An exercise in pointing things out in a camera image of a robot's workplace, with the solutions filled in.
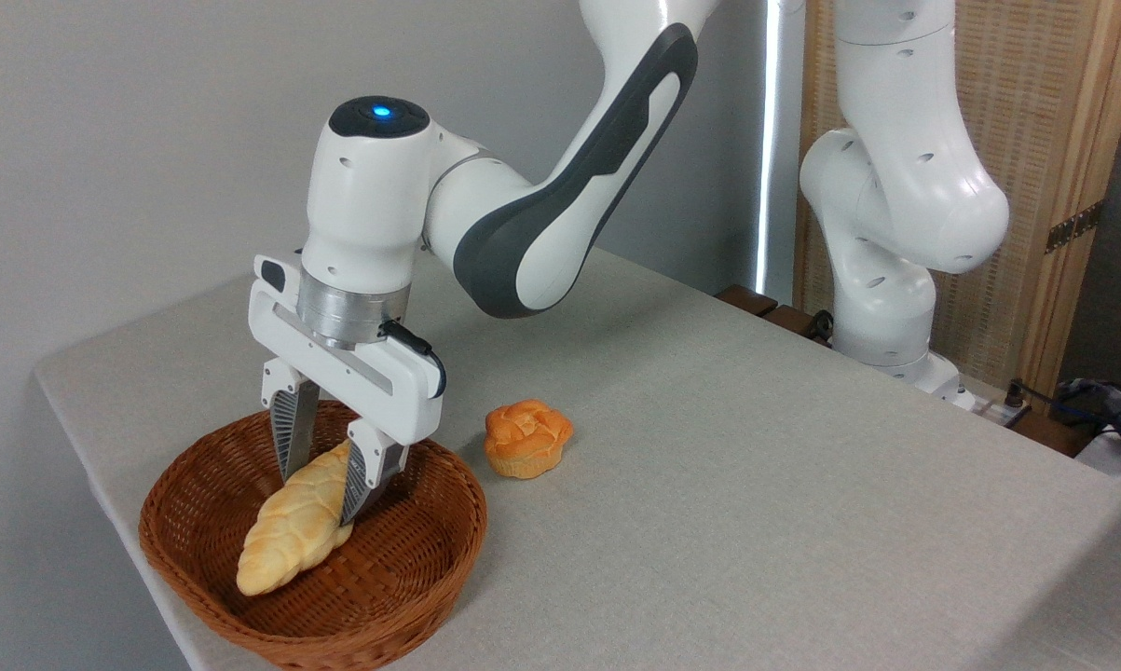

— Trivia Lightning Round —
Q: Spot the dark blue bag with cables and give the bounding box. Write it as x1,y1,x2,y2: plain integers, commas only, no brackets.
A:
1047,376,1121,486

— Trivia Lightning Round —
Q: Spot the dark brown wooden block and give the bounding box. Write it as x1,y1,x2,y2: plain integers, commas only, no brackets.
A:
715,283,779,319
762,304,818,338

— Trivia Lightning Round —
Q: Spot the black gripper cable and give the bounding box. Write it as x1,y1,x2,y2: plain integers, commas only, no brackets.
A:
377,319,448,401

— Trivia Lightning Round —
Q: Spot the metal screen hinge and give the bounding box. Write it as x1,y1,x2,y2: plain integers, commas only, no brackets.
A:
1045,199,1104,255

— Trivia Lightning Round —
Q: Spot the brown wicker basket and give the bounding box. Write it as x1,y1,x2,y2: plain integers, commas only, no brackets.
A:
138,400,489,671

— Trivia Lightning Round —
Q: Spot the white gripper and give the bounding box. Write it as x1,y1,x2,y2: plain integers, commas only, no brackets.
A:
247,253,448,528

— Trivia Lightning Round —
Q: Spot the white power strip with plug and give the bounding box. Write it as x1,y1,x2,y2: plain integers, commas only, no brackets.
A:
973,377,1033,431

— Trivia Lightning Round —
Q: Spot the round orange bread roll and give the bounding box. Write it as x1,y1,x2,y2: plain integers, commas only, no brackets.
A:
483,399,575,481

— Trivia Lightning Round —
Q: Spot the long braided bread loaf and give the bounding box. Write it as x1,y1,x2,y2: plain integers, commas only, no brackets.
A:
235,438,357,598

